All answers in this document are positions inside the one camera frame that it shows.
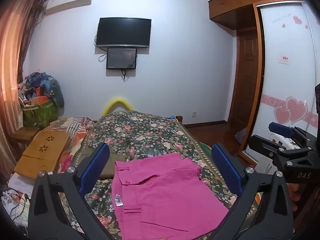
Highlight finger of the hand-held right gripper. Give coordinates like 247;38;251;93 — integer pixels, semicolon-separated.
247;135;317;167
269;122;315;150

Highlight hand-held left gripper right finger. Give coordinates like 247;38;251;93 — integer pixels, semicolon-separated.
207;143;295;240

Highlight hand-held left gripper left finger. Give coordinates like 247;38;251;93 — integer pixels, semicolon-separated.
28;142;118;240

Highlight pink pants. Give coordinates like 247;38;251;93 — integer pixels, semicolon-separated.
111;152;230;240

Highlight person's right hand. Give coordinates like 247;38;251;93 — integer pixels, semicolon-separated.
287;183;304;214

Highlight patchwork striped quilt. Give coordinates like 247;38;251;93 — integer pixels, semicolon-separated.
41;116;100;175

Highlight white heart wardrobe door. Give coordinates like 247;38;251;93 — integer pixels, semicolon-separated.
246;1;320;168

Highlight floral bed blanket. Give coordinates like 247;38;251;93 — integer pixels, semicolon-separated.
59;110;258;240

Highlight wooden folding table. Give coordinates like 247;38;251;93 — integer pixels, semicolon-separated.
14;131;71;180

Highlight brown wooden door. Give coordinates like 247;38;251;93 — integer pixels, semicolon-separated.
228;27;259;133

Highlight yellow foam tube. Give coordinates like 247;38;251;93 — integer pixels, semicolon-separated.
101;97;134;117

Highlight pink wardrobe sticker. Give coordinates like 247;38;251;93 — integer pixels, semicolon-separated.
278;54;292;66

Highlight green fabric basket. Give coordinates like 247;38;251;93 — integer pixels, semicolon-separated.
21;97;60;128

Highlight wooden stool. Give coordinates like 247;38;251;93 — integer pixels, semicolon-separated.
11;127;40;144

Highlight pile of clothes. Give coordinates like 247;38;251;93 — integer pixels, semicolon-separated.
18;71;65;107

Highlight pink curtain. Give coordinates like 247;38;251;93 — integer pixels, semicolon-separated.
0;0;47;180

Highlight wooden overhead cabinet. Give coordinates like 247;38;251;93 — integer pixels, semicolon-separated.
208;0;304;26

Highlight white air conditioner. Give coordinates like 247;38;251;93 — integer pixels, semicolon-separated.
45;0;94;15

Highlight white power strip with cables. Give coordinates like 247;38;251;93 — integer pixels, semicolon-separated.
1;189;34;228

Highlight small black wall monitor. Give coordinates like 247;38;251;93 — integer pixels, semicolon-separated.
106;47;137;70

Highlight black wall television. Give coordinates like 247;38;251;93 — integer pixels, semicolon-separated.
96;17;152;48

